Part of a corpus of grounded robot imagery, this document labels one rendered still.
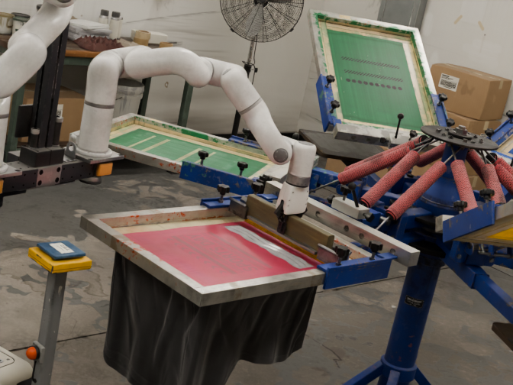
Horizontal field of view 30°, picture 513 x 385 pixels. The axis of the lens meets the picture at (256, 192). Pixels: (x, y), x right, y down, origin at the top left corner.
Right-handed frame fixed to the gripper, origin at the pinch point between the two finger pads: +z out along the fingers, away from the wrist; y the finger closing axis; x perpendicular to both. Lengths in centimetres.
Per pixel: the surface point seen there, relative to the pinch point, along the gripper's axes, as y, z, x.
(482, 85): -371, -7, -177
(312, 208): -21.8, -1.1, -9.7
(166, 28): -243, 5, -380
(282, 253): 7.8, 5.4, 7.0
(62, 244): 76, 4, -14
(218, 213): 7.0, 4.3, -25.5
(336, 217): -21.8, -2.2, 1.3
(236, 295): 47, 4, 29
